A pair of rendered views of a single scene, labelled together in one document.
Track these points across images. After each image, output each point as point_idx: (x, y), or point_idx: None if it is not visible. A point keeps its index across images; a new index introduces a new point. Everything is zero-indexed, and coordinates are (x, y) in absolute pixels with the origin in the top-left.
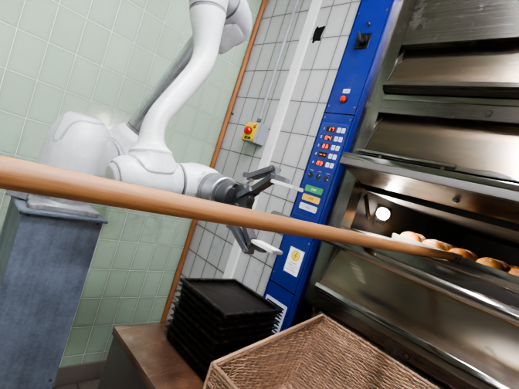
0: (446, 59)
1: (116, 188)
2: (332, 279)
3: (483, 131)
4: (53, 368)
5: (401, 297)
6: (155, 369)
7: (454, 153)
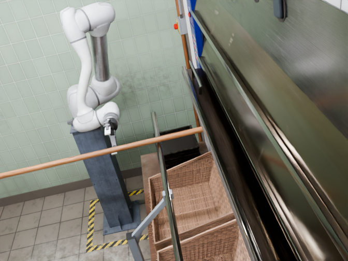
0: None
1: (39, 167)
2: None
3: None
4: (115, 176)
5: None
6: (147, 176)
7: (215, 69)
